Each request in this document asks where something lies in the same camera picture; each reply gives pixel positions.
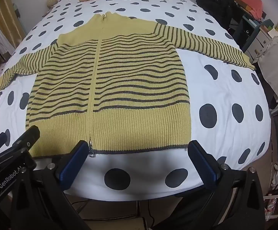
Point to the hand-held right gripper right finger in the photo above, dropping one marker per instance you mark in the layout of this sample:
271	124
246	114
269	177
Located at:
206	167

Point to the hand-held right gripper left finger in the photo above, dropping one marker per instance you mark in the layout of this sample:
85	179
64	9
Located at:
74	165

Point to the yellow striped knit sweater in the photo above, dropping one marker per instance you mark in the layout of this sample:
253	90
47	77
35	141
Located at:
129	88

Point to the white polka dot bedspread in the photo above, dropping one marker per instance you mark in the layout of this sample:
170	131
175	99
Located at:
225	88

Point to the white hanging shirt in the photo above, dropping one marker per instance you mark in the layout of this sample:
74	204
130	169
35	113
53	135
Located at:
0	38

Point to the yellow curtain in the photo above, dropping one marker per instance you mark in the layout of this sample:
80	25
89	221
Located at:
7	16

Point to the woven ball lamp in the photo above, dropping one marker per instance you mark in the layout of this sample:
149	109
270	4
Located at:
52	1

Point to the storage shelf with drawers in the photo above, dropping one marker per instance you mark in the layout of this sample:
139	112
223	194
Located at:
253	36

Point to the black backpack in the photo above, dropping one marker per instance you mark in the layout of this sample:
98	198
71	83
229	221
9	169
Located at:
213	0

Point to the coral cloth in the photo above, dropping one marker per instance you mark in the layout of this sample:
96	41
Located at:
246	2

